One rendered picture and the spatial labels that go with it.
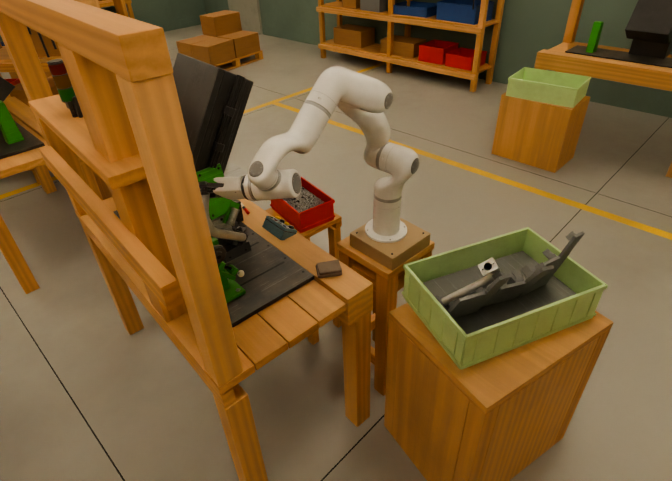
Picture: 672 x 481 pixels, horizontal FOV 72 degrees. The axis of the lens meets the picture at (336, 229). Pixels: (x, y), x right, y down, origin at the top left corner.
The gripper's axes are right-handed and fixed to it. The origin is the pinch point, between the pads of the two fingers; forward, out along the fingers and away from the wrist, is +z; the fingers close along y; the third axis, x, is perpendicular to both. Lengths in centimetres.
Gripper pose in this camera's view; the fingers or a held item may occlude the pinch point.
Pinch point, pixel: (207, 191)
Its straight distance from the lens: 151.5
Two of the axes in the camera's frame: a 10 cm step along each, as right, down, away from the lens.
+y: -3.7, -1.9, -9.1
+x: -0.2, 9.8, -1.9
